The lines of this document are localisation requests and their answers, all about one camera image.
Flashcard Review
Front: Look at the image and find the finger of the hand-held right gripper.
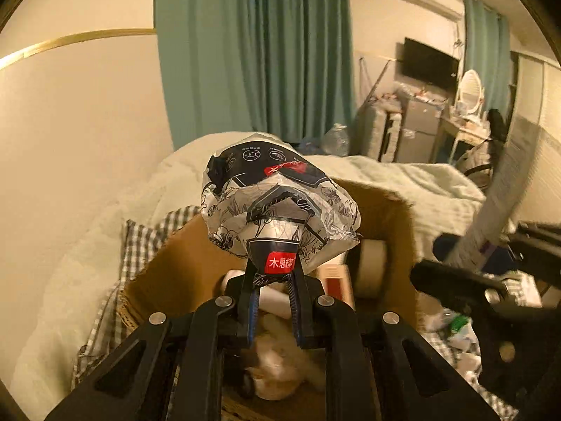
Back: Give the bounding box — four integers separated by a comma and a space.
433, 233, 469, 265
410, 259, 512, 313

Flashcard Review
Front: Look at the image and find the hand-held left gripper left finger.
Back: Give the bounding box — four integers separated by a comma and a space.
44, 260, 261, 421

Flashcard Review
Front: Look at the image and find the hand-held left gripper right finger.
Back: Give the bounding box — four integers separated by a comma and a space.
287, 267, 501, 421

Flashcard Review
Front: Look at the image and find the beige printed small box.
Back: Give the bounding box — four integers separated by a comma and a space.
317, 264, 354, 306

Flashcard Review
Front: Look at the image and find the plush toy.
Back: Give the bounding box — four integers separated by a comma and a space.
243, 313, 329, 403

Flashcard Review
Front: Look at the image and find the white tape roll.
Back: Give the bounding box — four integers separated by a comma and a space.
354, 239, 389, 300

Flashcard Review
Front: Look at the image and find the brown cardboard box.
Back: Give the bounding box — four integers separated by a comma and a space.
115, 178, 422, 421

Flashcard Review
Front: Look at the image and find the floral black white packet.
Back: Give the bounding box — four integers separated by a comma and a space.
199, 131, 363, 273

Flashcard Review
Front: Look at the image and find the green white wrapper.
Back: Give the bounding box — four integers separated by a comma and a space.
437, 311, 475, 339

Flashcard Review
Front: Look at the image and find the white knitted blanket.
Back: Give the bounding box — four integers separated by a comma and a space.
302, 153, 488, 256

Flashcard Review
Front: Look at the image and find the white dressing table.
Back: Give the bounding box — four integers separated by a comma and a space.
431, 115, 492, 166

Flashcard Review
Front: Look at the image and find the grey small fridge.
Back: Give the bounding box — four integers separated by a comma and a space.
396, 94, 444, 164

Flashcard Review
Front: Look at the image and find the checked blanket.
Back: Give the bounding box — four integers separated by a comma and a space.
71, 205, 523, 421

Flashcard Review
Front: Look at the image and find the clear plastic water bottle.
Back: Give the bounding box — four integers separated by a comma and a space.
321, 123, 352, 158

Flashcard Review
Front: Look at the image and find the white oval mirror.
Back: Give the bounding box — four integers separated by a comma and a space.
454, 69, 485, 120

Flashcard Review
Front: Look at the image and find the cream duvet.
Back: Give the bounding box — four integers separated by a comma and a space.
9, 131, 299, 405

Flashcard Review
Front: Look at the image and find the white louvered closet door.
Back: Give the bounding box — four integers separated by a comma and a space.
509, 52, 561, 225

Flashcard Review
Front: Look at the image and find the leaning stick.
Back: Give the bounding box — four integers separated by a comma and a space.
365, 58, 392, 107

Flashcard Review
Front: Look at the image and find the black television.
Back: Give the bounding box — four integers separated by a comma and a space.
402, 37, 462, 96

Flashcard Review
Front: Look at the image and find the narrow green curtain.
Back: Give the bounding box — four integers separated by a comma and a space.
462, 0, 514, 118

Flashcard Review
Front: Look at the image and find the wide green curtain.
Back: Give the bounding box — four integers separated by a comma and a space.
153, 0, 357, 153

